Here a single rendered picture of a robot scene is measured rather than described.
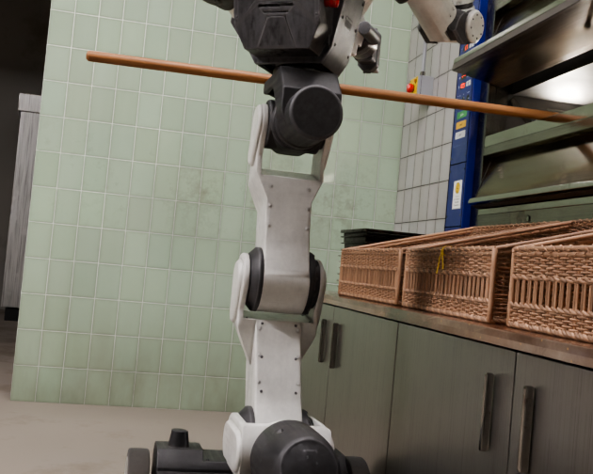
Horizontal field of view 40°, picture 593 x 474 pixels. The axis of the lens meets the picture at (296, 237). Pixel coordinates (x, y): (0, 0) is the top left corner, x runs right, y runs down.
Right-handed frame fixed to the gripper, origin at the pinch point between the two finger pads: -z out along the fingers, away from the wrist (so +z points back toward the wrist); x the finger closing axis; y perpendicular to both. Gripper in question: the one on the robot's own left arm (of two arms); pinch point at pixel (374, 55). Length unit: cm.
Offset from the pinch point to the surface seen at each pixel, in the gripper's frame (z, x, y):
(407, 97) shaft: -15.6, 8.6, 6.5
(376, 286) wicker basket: -8, 65, 4
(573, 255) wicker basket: 78, 56, 62
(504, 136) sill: -59, 12, 29
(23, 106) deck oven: -324, -53, -405
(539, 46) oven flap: -30, -10, 42
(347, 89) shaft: -5.5, 8.8, -8.7
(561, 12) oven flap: -4, -12, 50
